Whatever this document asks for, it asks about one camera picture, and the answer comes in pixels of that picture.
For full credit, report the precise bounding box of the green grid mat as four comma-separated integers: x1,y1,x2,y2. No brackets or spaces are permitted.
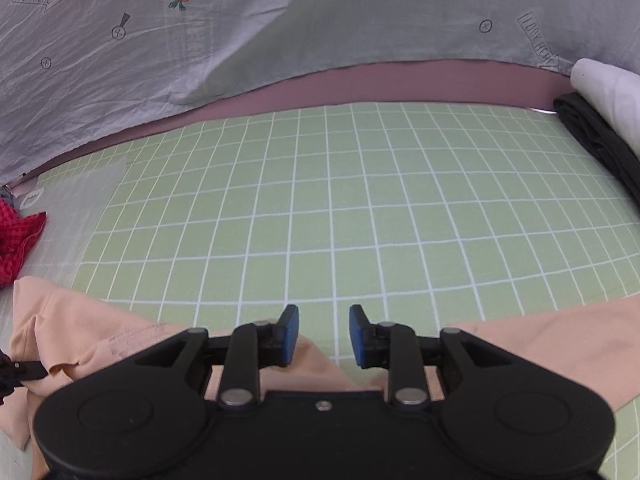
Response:
0,102,640,480

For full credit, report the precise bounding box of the pink bed cover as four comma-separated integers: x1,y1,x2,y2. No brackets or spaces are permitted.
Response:
15,57,576,186

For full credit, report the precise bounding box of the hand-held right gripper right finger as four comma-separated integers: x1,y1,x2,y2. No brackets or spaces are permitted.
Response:
348,304,506,411

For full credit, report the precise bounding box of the red checked garment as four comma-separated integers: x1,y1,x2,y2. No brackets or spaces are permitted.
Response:
0,197,48,288

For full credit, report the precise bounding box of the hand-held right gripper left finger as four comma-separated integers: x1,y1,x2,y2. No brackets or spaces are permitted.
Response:
135,304,301,412

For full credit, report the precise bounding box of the black folded garment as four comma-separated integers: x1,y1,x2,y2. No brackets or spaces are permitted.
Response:
552,91,640,201

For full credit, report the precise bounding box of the grey carrot-print sheet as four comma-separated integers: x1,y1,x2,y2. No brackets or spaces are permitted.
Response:
0,0,640,186

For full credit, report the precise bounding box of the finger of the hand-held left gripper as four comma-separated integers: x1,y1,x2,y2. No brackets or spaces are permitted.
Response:
0,352,47,406

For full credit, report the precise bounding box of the white garment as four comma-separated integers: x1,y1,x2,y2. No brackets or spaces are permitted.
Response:
570,57,640,156

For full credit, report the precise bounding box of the beige long-sleeved shirt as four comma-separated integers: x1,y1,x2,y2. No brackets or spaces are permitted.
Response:
0,276,640,480

